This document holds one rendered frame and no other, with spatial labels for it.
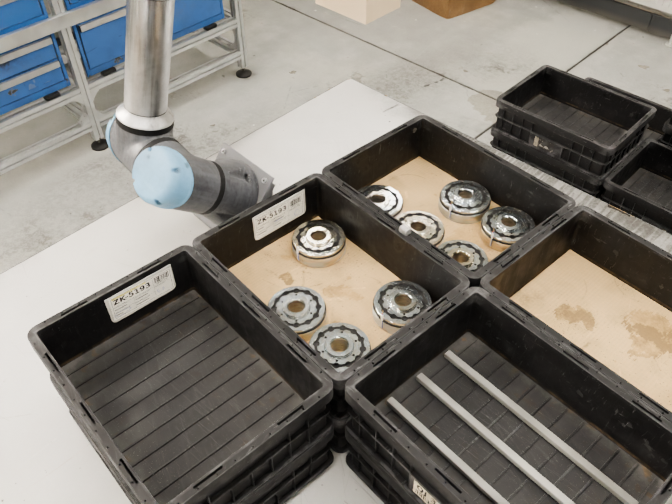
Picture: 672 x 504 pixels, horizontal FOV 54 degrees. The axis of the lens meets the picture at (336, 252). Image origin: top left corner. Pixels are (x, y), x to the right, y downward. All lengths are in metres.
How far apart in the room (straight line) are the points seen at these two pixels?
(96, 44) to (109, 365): 1.97
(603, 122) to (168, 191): 1.53
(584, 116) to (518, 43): 1.51
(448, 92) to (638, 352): 2.31
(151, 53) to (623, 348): 0.99
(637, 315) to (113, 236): 1.10
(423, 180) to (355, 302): 0.38
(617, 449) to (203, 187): 0.87
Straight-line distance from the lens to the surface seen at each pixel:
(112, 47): 3.01
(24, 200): 2.97
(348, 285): 1.23
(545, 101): 2.44
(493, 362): 1.15
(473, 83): 3.45
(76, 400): 1.03
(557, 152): 2.17
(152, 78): 1.36
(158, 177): 1.34
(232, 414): 1.08
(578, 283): 1.30
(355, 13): 1.59
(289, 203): 1.28
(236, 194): 1.42
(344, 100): 1.95
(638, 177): 2.38
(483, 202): 1.38
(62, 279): 1.54
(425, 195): 1.42
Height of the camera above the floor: 1.74
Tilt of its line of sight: 45 degrees down
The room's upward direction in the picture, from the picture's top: 1 degrees counter-clockwise
